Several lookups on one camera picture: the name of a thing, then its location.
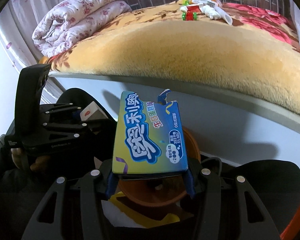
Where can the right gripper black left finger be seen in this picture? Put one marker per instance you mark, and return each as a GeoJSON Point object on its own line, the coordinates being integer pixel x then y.
{"type": "Point", "coordinates": [72, 208]}

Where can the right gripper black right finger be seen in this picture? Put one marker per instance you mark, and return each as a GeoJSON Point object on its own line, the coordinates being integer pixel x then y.
{"type": "Point", "coordinates": [224, 207]}

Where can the blue Oreo box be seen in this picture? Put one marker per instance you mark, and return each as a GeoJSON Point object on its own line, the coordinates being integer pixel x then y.
{"type": "Point", "coordinates": [149, 137]}

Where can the orange plastic trash bin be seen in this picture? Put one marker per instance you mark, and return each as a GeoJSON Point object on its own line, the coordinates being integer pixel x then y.
{"type": "Point", "coordinates": [159, 191]}

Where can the yellow paper trash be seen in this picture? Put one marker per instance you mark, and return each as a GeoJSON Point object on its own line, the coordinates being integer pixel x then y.
{"type": "Point", "coordinates": [122, 212]}

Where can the person's left hand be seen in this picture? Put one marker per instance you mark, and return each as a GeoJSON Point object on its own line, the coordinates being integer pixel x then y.
{"type": "Point", "coordinates": [22, 161]}

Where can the white curtain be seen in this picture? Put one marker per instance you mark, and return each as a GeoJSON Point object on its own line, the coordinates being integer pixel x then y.
{"type": "Point", "coordinates": [18, 20]}

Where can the folded white floral quilt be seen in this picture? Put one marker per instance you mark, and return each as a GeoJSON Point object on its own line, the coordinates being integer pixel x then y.
{"type": "Point", "coordinates": [72, 21]}

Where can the yellow floral fleece blanket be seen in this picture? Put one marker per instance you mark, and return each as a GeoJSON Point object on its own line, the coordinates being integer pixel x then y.
{"type": "Point", "coordinates": [258, 54]}

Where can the red green bottle caps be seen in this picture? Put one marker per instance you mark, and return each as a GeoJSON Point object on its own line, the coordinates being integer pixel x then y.
{"type": "Point", "coordinates": [189, 11]}

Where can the white bed frame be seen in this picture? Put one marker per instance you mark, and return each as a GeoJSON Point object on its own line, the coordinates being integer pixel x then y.
{"type": "Point", "coordinates": [232, 126]}

